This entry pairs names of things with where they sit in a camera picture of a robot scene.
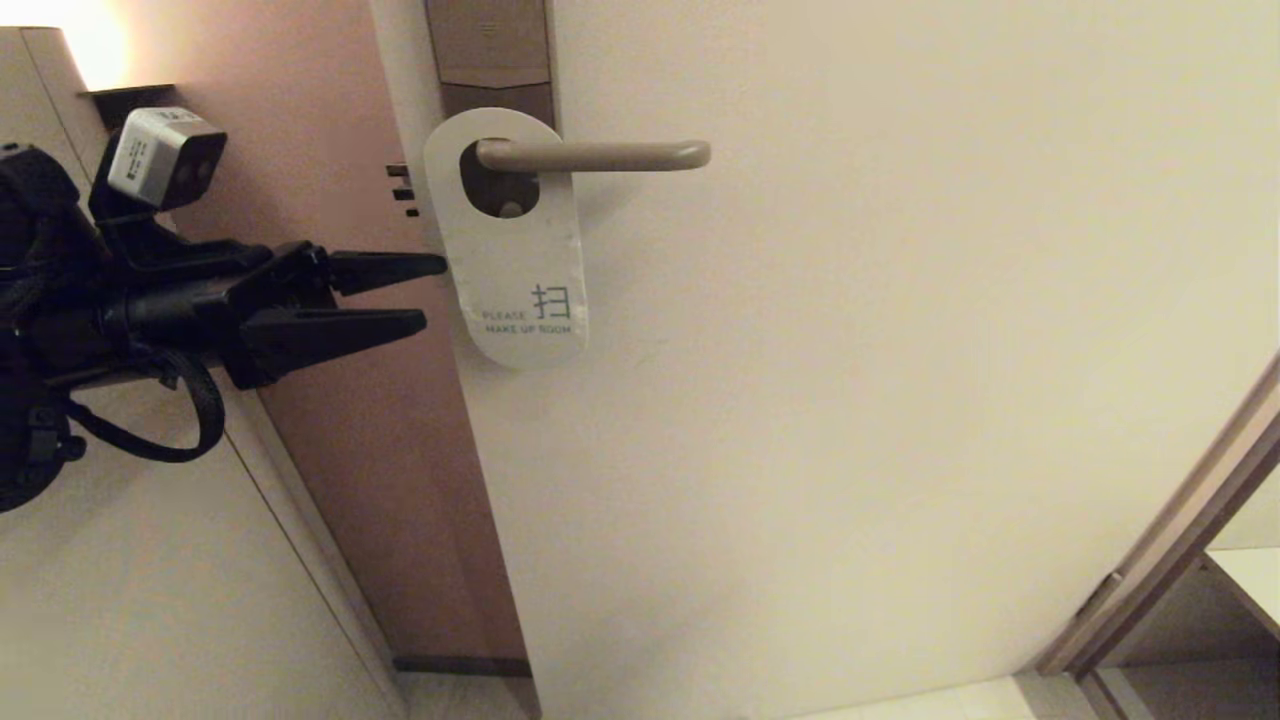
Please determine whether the brown door lock plate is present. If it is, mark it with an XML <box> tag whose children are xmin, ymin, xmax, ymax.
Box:
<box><xmin>424</xmin><ymin>0</ymin><xmax>557</xmax><ymax>219</ymax></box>

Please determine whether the thin black looped cable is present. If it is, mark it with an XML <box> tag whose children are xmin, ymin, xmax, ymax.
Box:
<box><xmin>60</xmin><ymin>345</ymin><xmax>226</xmax><ymax>463</ymax></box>

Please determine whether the beige metal door handle lever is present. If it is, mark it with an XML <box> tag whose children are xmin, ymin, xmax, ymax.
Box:
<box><xmin>476</xmin><ymin>139</ymin><xmax>712</xmax><ymax>174</ymax></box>

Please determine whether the brown door frame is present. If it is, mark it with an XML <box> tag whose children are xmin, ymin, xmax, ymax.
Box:
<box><xmin>1035</xmin><ymin>345</ymin><xmax>1280</xmax><ymax>691</ymax></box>

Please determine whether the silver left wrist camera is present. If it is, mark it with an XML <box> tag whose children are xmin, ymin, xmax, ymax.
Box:
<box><xmin>107</xmin><ymin>107</ymin><xmax>228</xmax><ymax>211</ymax></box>

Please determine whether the black wall lamp bracket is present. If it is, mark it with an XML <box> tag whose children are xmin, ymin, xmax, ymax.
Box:
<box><xmin>80</xmin><ymin>85</ymin><xmax>177</xmax><ymax>126</ymax></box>

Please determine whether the white shelf board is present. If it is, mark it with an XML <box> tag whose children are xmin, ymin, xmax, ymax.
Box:
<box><xmin>1200</xmin><ymin>548</ymin><xmax>1280</xmax><ymax>641</ymax></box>

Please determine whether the white room door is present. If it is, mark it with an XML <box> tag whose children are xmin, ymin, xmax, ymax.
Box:
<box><xmin>370</xmin><ymin>0</ymin><xmax>1280</xmax><ymax>720</ymax></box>

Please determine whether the blue and white door hanger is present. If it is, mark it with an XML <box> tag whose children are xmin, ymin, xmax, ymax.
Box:
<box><xmin>423</xmin><ymin>107</ymin><xmax>589</xmax><ymax>371</ymax></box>

